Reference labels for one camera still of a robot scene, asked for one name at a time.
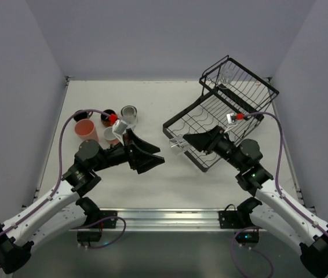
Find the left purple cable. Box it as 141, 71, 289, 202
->
0, 108, 126, 276

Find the salmon pink mug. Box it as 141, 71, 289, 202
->
103, 127, 121, 145

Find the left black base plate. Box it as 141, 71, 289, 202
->
72, 210, 118, 230

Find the black wire dish rack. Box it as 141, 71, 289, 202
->
162, 55, 279, 173

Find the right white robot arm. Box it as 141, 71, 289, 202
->
183, 126, 328, 277

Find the purple cable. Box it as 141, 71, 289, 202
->
230, 112, 328, 278
0, 108, 126, 276

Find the left black controller box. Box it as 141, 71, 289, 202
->
76, 231, 101, 245

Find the orange ceramic mug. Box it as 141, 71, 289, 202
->
100, 109, 118, 127

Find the right black controller box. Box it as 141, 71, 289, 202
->
236, 230, 260, 245

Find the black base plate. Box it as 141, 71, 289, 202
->
72, 210, 118, 230
217, 210, 267, 230

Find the pink tall tumbler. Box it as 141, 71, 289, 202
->
74, 119, 99, 141

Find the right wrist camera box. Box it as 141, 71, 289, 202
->
224, 113, 237, 133

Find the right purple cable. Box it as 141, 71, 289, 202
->
230, 112, 328, 278

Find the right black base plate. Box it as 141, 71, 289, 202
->
217, 210, 267, 230

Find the white brown ceramic cup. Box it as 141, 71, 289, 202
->
121, 105, 139, 128

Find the black controller box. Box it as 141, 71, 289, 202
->
76, 231, 101, 245
236, 230, 260, 245

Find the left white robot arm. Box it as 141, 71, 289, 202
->
0, 129, 165, 274

